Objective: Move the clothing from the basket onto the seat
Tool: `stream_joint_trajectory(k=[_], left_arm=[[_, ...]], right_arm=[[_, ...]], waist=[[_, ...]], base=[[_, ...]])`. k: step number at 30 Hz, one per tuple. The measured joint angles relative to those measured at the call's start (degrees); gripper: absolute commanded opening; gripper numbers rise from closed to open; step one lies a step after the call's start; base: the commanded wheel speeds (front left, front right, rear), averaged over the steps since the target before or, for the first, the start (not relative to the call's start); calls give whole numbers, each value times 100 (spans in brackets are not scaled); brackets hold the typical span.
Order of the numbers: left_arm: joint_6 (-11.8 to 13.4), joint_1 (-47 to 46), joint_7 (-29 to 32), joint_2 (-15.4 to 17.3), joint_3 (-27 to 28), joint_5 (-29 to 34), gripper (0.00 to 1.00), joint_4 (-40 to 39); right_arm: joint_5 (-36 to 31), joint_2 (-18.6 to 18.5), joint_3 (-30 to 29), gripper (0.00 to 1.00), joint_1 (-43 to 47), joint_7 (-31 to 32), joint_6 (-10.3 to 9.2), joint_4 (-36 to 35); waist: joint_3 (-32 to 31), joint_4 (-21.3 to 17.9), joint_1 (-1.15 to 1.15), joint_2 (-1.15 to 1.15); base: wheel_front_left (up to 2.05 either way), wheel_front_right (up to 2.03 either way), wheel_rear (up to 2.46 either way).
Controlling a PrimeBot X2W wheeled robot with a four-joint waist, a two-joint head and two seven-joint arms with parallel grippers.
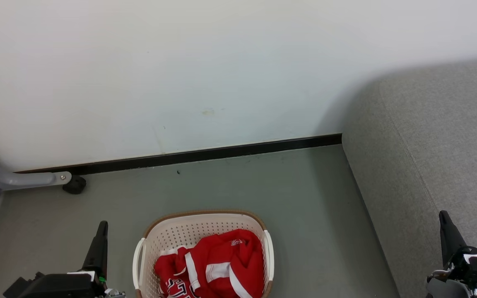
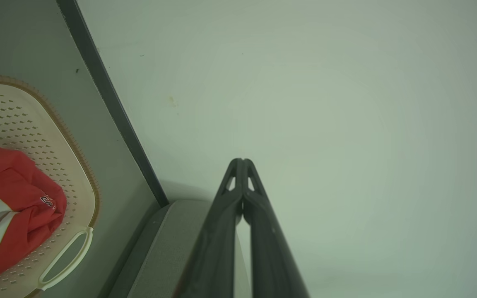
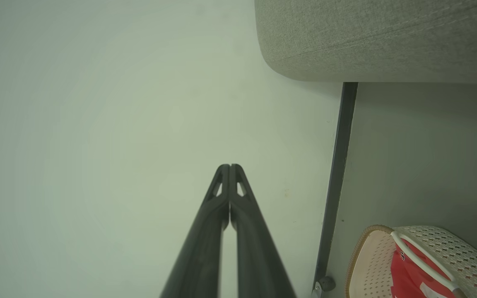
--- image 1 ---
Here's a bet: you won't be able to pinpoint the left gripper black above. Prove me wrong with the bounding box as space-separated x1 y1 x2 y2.
17 221 108 298

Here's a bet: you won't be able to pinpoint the red jersey white stripes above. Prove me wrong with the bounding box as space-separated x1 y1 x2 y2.
154 229 265 298

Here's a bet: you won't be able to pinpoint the grey fabric sofa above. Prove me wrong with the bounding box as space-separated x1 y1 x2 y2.
341 56 477 298

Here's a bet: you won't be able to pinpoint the cream perforated laundry basket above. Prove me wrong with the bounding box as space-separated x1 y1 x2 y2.
132 210 275 298

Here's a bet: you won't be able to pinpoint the black round frame foot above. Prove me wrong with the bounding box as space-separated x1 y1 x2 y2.
63 175 87 195

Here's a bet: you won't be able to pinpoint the grey metal frame leg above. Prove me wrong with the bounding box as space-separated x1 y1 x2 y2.
0 141 72 191

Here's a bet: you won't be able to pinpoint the black wall baseboard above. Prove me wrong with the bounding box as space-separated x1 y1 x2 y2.
15 133 342 175

